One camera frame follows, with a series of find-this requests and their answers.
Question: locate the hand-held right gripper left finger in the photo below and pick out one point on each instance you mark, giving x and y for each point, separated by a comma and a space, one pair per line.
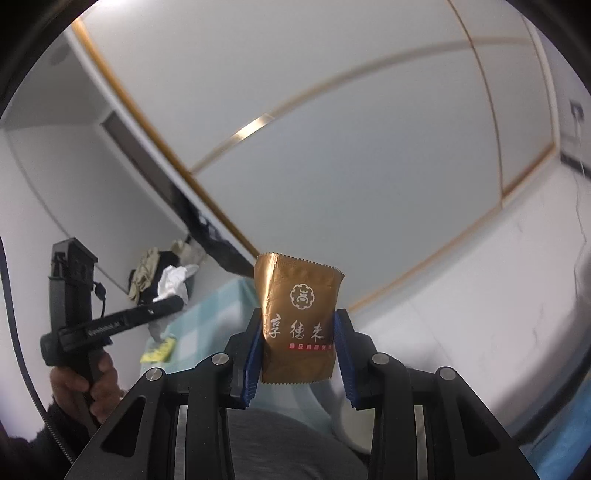
249, 364

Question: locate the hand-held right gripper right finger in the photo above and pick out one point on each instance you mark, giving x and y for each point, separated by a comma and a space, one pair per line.
344, 364

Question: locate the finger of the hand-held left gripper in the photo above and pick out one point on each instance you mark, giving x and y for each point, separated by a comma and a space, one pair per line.
157, 308

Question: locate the white tissue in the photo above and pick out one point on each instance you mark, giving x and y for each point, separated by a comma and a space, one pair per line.
173, 281

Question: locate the gold brown wrapper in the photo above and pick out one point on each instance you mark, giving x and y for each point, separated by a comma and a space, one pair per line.
300, 323

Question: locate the person's left forearm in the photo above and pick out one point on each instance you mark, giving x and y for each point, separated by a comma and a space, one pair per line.
37, 445

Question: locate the person's left hand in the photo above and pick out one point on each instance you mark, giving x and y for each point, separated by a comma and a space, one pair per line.
108, 387

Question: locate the beige cloth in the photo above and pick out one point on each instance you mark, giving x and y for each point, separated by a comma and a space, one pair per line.
143, 272

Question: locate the yellow printed wrapper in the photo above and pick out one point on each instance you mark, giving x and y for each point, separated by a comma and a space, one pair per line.
159, 350

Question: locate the white cloth bag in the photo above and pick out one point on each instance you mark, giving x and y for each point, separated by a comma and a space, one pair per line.
189, 251

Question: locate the white wardrobe gold trim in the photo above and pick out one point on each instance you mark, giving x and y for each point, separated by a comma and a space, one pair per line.
323, 138

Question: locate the blue cloth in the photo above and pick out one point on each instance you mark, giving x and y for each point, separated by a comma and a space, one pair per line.
563, 443

